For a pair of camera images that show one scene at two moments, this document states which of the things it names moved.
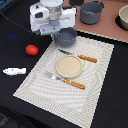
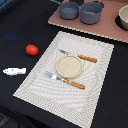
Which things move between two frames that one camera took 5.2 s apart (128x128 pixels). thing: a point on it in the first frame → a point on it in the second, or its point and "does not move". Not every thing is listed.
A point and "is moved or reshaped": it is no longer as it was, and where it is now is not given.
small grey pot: x=65 y=36 is moved or reshaped
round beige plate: x=68 y=66 does not move
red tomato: x=31 y=49 does not move
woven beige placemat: x=52 y=94 does not move
